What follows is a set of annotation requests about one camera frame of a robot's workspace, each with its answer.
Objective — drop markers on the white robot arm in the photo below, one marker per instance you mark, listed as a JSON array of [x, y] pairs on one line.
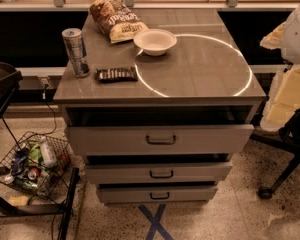
[[284, 95]]

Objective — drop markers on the grey drawer cabinet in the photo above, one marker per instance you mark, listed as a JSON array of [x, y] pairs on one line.
[[202, 80]]

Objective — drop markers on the grey top drawer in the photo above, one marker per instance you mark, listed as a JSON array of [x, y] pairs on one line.
[[158, 140]]

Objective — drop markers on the white bowl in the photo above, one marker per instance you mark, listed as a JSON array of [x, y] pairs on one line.
[[155, 42]]

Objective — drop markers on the brown chips bag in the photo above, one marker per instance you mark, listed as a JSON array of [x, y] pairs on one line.
[[116, 20]]

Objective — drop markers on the silver drink can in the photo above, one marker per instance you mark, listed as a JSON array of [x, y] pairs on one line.
[[76, 51]]

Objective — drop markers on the clear plastic bottle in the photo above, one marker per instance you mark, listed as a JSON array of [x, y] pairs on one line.
[[47, 152]]

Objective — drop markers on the red soda can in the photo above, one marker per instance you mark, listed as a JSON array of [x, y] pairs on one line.
[[34, 173]]

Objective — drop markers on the black office chair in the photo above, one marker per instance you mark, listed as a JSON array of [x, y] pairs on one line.
[[290, 142]]

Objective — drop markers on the black cart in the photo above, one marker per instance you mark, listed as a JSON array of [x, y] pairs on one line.
[[9, 84]]

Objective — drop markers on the wire basket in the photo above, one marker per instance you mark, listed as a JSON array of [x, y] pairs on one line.
[[35, 164]]

